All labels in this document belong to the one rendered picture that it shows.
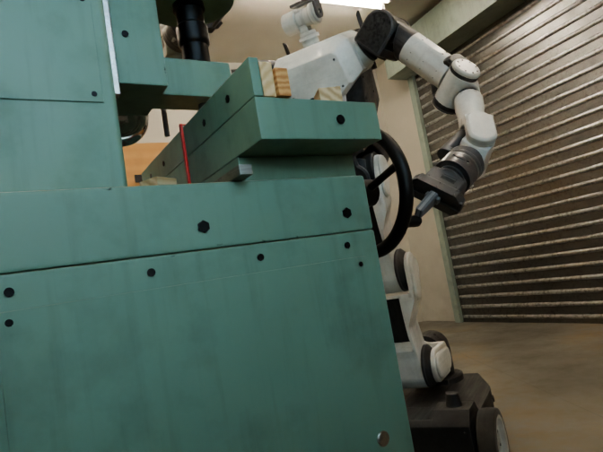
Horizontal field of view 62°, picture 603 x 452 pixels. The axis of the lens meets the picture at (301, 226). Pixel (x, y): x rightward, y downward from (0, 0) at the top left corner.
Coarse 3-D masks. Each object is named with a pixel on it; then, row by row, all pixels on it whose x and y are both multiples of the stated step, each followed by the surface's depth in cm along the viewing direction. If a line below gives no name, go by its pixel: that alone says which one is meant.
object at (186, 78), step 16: (176, 64) 87; (192, 64) 89; (208, 64) 91; (224, 64) 92; (176, 80) 87; (192, 80) 88; (208, 80) 90; (224, 80) 92; (176, 96) 87; (192, 96) 88; (208, 96) 90
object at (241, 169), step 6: (234, 168) 67; (240, 168) 66; (246, 168) 66; (228, 174) 69; (234, 174) 67; (240, 174) 66; (246, 174) 66; (252, 174) 67; (216, 180) 73; (222, 180) 71; (228, 180) 69; (234, 180) 69; (240, 180) 69
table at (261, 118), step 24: (240, 120) 70; (264, 120) 66; (288, 120) 68; (312, 120) 70; (336, 120) 72; (360, 120) 75; (216, 144) 78; (240, 144) 70; (264, 144) 68; (288, 144) 70; (312, 144) 72; (336, 144) 75; (360, 144) 77; (192, 168) 88; (216, 168) 79
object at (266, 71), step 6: (258, 66) 67; (264, 66) 67; (270, 66) 68; (264, 72) 67; (270, 72) 68; (264, 78) 67; (270, 78) 68; (264, 84) 67; (270, 84) 67; (264, 90) 67; (270, 90) 67; (264, 96) 67; (270, 96) 67
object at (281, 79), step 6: (276, 72) 68; (282, 72) 68; (276, 78) 67; (282, 78) 68; (288, 78) 68; (276, 84) 67; (282, 84) 68; (288, 84) 68; (276, 90) 68; (282, 90) 68; (288, 90) 68; (276, 96) 68; (282, 96) 68; (288, 96) 68
